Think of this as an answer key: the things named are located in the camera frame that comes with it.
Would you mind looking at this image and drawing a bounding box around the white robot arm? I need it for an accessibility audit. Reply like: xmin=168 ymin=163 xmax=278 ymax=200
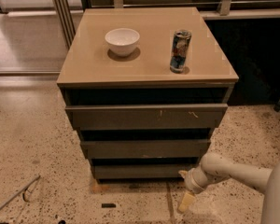
xmin=177 ymin=152 xmax=280 ymax=224

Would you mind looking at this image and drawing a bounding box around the small black floor object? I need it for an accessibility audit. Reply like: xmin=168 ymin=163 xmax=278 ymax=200
xmin=101 ymin=203 xmax=116 ymax=208

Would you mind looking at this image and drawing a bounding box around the blue patterned drink can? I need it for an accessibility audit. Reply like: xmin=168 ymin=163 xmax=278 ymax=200
xmin=170 ymin=29 xmax=191 ymax=74

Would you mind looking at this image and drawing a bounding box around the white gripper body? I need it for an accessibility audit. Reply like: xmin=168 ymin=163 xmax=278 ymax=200
xmin=184 ymin=168 xmax=204 ymax=194

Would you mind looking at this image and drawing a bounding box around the grey drawer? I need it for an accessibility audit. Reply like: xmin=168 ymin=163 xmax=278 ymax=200
xmin=80 ymin=139 xmax=210 ymax=159
xmin=91 ymin=164 xmax=195 ymax=179
xmin=65 ymin=104 xmax=228 ymax=130

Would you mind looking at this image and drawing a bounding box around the grey three-drawer cabinet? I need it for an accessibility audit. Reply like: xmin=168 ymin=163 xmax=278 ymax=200
xmin=57 ymin=7 xmax=238 ymax=168

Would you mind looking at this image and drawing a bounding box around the grey metal rod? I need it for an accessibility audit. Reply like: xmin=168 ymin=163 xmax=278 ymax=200
xmin=0 ymin=175 xmax=41 ymax=211

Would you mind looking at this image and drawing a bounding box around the white ceramic bowl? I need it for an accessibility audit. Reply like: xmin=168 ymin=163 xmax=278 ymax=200
xmin=105 ymin=28 xmax=140 ymax=57

